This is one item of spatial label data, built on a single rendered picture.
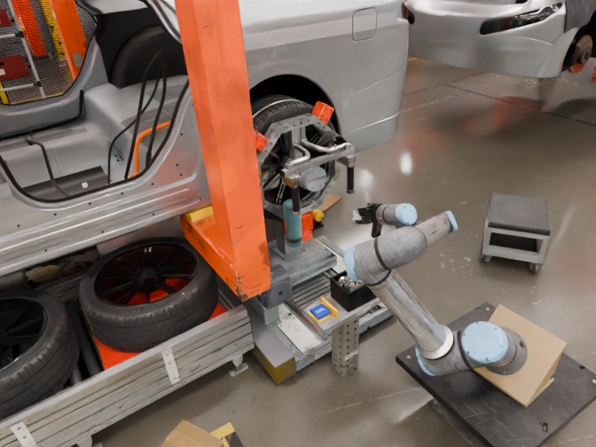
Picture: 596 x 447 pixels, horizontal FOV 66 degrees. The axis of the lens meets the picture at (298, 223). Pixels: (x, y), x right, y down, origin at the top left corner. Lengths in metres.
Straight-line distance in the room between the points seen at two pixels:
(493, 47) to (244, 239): 3.06
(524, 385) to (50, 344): 1.94
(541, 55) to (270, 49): 2.66
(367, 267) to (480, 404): 0.81
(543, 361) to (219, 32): 1.70
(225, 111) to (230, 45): 0.22
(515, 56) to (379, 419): 3.16
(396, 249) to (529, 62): 3.15
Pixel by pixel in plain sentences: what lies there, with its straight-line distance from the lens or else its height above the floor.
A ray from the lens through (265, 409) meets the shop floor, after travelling 2.36.
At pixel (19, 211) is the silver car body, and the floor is 1.00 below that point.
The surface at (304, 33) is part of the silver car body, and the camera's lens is 2.44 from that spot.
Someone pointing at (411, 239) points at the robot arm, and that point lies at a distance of 1.51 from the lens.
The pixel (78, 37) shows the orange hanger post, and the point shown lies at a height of 1.30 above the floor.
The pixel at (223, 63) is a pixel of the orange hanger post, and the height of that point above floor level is 1.55.
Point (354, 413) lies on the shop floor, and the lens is 2.32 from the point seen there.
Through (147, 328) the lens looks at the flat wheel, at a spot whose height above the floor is 0.43.
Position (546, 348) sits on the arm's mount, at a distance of 2.09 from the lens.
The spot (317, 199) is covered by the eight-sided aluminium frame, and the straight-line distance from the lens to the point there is 2.58.
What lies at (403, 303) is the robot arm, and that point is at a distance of 1.66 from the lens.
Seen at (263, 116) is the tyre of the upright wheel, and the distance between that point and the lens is 2.32.
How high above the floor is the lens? 1.91
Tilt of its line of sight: 32 degrees down
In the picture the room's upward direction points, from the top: 4 degrees counter-clockwise
